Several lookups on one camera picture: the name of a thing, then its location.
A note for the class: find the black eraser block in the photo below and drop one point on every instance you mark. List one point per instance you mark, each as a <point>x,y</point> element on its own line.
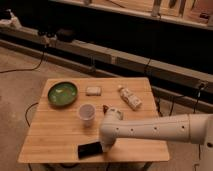
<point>90,149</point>

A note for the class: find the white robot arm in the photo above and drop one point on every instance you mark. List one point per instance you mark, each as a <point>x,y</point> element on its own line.
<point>193,128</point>

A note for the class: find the white sponge block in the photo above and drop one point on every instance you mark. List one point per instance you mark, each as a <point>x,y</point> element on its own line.
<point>93,91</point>

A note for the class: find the white plastic bottle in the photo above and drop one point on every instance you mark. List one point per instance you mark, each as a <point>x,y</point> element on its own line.
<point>130,98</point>

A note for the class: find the clear plastic cup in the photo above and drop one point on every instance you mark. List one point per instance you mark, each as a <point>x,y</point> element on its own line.
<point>86,113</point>

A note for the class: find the green bowl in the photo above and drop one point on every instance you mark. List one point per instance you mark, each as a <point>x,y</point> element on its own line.
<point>62,94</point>

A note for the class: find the black round device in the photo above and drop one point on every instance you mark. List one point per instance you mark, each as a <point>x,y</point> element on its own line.
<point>65,35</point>

